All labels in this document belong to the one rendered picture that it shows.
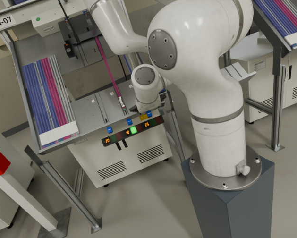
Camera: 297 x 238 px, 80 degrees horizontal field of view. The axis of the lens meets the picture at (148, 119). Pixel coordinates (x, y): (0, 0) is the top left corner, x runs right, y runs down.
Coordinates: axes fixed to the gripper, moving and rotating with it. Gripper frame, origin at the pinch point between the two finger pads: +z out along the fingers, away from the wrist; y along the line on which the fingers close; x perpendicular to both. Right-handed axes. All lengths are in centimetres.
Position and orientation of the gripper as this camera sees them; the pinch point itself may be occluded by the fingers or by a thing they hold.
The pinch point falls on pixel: (148, 107)
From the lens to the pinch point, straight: 82.4
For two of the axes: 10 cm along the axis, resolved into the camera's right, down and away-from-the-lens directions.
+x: -3.8, -8.9, 2.4
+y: 9.2, -3.8, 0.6
